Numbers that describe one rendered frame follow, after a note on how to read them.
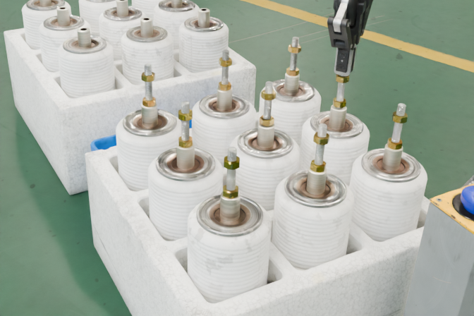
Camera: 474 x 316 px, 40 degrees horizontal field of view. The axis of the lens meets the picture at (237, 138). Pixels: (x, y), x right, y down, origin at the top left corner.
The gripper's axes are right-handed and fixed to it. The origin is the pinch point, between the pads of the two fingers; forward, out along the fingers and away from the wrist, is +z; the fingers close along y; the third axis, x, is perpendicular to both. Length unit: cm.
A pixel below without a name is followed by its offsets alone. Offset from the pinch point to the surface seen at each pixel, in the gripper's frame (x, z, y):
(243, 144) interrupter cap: 9.3, 10.0, -11.4
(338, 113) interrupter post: -0.2, 7.7, -1.0
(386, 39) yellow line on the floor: 15, 35, 101
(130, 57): 42.4, 13.1, 10.9
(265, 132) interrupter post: 6.6, 7.8, -10.6
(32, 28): 68, 14, 14
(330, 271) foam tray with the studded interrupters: -7.1, 17.4, -21.7
